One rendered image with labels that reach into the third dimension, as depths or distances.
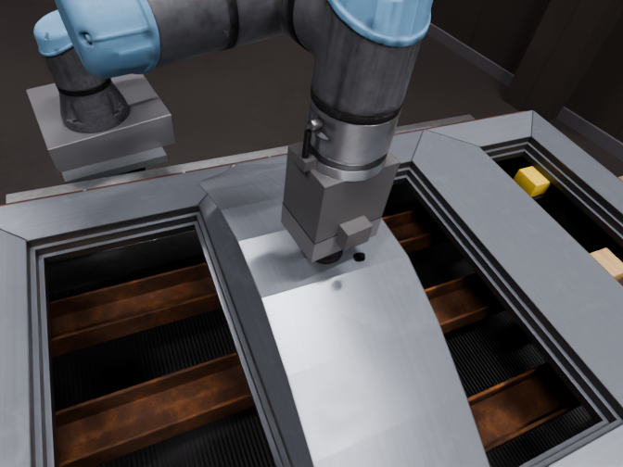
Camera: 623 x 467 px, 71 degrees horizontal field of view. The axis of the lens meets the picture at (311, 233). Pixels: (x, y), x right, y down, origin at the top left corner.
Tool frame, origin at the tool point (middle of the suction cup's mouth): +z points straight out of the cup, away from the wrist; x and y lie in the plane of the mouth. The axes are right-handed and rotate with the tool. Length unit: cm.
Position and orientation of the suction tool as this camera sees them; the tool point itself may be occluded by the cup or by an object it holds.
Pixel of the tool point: (323, 255)
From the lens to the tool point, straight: 51.0
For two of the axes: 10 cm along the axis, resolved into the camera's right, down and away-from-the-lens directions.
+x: -5.2, -6.8, 5.2
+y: 8.5, -3.3, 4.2
